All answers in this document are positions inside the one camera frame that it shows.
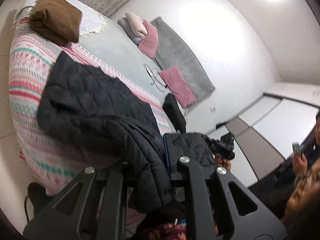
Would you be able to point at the pink velvet pillow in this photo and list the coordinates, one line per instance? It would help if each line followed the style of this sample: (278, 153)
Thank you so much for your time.
(149, 40)
(177, 85)

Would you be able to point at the black pillow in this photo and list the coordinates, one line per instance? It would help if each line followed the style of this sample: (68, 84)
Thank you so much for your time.
(175, 112)

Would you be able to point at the black quilted jacket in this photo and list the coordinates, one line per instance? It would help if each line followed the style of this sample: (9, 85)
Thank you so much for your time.
(100, 105)

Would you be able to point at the dark object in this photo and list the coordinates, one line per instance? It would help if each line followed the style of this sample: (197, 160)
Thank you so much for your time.
(37, 197)

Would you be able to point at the red patterned cloth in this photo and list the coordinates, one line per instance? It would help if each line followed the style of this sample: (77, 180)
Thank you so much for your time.
(167, 232)

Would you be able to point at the person's right hand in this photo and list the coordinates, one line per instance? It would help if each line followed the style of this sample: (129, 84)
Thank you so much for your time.
(223, 164)

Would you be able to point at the grey headboard cushion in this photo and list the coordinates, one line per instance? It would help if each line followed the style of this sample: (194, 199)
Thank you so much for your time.
(180, 55)

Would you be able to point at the white wardrobe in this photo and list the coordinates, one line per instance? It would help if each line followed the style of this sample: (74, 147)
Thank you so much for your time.
(272, 125)

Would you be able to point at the beige pillow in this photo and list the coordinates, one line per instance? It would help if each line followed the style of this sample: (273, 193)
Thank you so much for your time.
(136, 23)

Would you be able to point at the brown folded cloth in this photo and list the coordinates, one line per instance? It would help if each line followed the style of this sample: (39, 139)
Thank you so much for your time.
(57, 17)

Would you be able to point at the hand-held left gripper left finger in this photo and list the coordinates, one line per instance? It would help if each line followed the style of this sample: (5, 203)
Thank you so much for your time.
(115, 195)

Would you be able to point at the phone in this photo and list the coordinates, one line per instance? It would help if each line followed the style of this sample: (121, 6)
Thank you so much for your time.
(296, 150)

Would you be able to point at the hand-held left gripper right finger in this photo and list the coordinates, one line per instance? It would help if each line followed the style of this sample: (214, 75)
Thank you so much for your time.
(175, 155)

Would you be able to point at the white fringed blanket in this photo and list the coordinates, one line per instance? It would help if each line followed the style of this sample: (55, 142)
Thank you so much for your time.
(92, 17)

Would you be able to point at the wall socket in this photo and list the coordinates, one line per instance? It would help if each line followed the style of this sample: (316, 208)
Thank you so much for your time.
(213, 109)

